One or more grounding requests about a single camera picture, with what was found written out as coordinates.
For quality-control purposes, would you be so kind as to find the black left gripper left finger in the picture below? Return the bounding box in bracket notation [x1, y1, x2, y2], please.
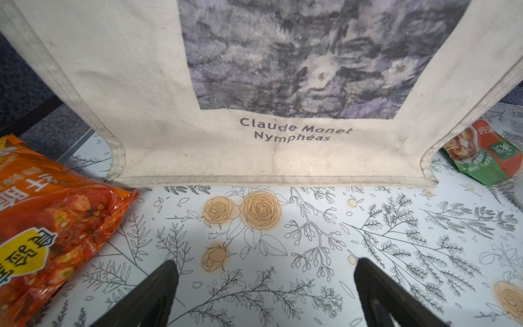
[93, 261, 179, 327]

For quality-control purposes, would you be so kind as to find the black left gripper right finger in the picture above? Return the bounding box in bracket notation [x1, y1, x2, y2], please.
[354, 258, 446, 327]

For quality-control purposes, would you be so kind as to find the orange instant noodle packet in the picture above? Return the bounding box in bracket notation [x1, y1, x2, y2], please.
[1, 135, 138, 326]

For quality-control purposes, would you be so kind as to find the green red snack packet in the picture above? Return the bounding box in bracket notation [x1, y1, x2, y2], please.
[443, 119, 522, 186]

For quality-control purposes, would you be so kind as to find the cream canvas Monet tote bag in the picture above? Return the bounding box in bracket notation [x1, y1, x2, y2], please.
[1, 1, 522, 187]

